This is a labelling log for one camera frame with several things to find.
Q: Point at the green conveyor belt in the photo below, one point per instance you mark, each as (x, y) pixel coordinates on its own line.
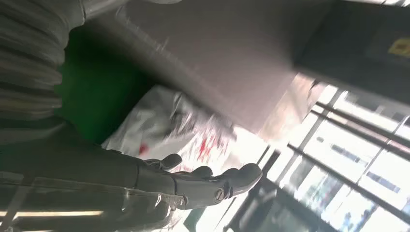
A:
(96, 89)

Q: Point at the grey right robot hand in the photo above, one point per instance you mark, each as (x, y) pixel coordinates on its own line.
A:
(80, 179)

